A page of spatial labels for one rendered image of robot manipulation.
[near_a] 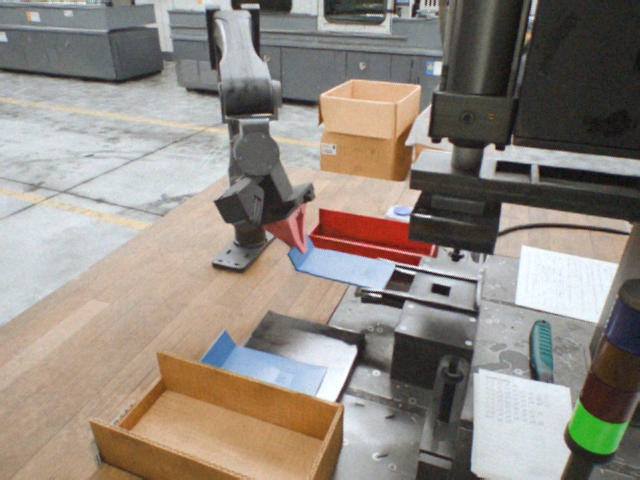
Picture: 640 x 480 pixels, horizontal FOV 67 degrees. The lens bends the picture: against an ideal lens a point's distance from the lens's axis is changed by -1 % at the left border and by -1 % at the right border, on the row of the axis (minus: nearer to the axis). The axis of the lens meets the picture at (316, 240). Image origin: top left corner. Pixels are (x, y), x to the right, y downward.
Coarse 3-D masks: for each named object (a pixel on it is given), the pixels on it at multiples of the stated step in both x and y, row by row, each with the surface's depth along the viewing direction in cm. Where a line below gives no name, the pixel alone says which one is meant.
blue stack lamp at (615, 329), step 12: (612, 312) 35; (624, 312) 33; (636, 312) 33; (612, 324) 35; (624, 324) 34; (636, 324) 33; (612, 336) 35; (624, 336) 34; (636, 336) 33; (624, 348) 34; (636, 348) 34
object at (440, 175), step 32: (448, 160) 60; (480, 160) 57; (512, 160) 60; (448, 192) 57; (480, 192) 56; (512, 192) 55; (544, 192) 53; (576, 192) 52; (608, 192) 55; (416, 224) 57; (448, 224) 55; (480, 224) 54; (480, 256) 58
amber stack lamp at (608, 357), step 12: (600, 348) 36; (612, 348) 35; (600, 360) 36; (612, 360) 35; (624, 360) 34; (636, 360) 34; (600, 372) 36; (612, 372) 35; (624, 372) 35; (636, 372) 34; (612, 384) 36; (624, 384) 35; (636, 384) 35
